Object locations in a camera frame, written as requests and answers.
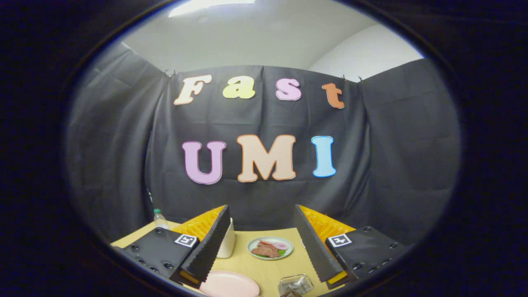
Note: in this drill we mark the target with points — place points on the white toaster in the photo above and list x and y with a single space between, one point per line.
229 243

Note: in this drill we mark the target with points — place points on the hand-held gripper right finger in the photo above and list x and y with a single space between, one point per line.
313 243

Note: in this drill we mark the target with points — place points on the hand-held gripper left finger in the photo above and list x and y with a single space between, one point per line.
210 247

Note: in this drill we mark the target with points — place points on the pink ham slice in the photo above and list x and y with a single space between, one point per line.
281 246

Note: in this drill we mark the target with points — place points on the brown meat slice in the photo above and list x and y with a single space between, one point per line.
266 251

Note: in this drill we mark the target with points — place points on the pale green plate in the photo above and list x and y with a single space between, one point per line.
251 247

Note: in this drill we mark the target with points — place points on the red carrot slice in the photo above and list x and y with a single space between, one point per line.
265 242

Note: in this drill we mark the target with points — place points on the pink plate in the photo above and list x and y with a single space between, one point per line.
231 284

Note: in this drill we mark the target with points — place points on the clear plastic water bottle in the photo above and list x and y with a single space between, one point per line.
160 220

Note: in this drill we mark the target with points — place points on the metal basket in clear tray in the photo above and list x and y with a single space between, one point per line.
285 282

